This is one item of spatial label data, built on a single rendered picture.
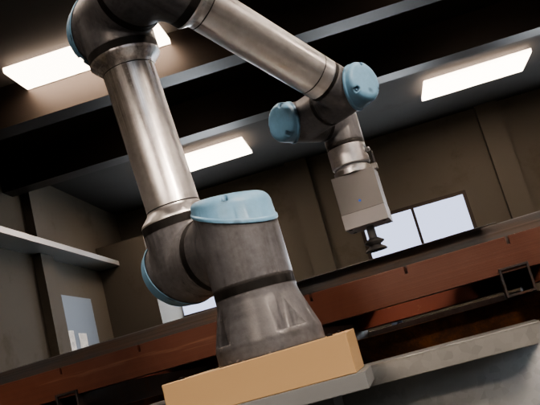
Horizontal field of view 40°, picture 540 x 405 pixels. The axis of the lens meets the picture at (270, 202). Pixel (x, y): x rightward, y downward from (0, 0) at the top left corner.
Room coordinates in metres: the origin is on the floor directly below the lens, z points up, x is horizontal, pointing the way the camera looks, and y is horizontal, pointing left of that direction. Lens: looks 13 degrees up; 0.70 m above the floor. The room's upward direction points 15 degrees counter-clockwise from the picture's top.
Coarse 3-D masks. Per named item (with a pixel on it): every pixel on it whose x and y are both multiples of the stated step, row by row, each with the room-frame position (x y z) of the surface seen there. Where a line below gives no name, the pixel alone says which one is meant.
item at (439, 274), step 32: (448, 256) 1.29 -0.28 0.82; (480, 256) 1.28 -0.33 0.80; (512, 256) 1.27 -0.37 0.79; (352, 288) 1.34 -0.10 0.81; (384, 288) 1.32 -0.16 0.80; (416, 288) 1.31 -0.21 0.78; (448, 288) 1.30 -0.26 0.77; (320, 320) 1.36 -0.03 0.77; (128, 352) 1.46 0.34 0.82; (160, 352) 1.44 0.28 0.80; (192, 352) 1.42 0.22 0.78; (32, 384) 1.51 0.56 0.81; (64, 384) 1.49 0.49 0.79; (96, 384) 1.48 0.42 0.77
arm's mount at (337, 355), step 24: (336, 336) 0.92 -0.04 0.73; (264, 360) 0.93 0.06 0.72; (288, 360) 0.93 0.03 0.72; (312, 360) 0.93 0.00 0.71; (336, 360) 0.92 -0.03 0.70; (360, 360) 1.09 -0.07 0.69; (168, 384) 0.95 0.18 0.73; (192, 384) 0.94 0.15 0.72; (216, 384) 0.94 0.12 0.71; (240, 384) 0.94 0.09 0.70; (264, 384) 0.93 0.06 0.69; (288, 384) 0.93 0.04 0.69; (312, 384) 0.93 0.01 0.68
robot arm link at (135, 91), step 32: (96, 0) 1.01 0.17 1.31; (96, 32) 1.05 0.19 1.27; (128, 32) 1.05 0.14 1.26; (96, 64) 1.07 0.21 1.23; (128, 64) 1.06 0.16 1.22; (128, 96) 1.07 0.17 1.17; (160, 96) 1.09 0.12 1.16; (128, 128) 1.08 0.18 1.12; (160, 128) 1.08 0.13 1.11; (160, 160) 1.08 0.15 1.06; (160, 192) 1.08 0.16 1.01; (192, 192) 1.10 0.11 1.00; (160, 224) 1.07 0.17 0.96; (160, 256) 1.08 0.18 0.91; (160, 288) 1.11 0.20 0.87; (192, 288) 1.07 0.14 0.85
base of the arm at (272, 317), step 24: (240, 288) 0.97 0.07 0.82; (264, 288) 0.97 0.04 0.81; (288, 288) 0.99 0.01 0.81; (240, 312) 0.97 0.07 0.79; (264, 312) 0.96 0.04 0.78; (288, 312) 0.98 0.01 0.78; (312, 312) 1.01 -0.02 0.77; (216, 336) 1.01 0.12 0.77; (240, 336) 0.96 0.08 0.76; (264, 336) 0.96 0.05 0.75; (288, 336) 0.96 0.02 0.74; (312, 336) 0.98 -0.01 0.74; (240, 360) 0.97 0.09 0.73
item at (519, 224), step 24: (528, 216) 1.30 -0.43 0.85; (456, 240) 1.33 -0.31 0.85; (480, 240) 1.32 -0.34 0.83; (384, 264) 1.36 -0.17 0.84; (312, 288) 1.40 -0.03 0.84; (216, 312) 1.45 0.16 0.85; (144, 336) 1.49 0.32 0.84; (48, 360) 1.55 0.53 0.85; (72, 360) 1.54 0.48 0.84; (0, 384) 1.58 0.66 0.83
